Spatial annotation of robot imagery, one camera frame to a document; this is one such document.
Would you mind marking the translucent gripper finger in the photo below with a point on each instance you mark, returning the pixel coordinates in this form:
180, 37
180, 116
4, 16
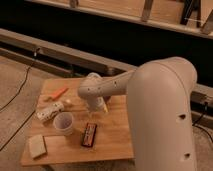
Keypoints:
105, 109

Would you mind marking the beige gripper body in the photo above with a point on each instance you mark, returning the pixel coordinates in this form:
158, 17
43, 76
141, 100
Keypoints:
95, 104

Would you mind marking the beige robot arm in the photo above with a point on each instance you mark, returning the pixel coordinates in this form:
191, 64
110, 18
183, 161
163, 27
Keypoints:
158, 106

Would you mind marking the black red rectangular box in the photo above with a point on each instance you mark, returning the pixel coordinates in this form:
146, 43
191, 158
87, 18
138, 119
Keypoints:
89, 135

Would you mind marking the white plastic cup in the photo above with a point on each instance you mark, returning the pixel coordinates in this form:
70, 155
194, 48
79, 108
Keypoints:
63, 123

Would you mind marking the orange handled tool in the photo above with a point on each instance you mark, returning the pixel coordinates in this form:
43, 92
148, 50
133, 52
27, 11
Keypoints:
56, 94

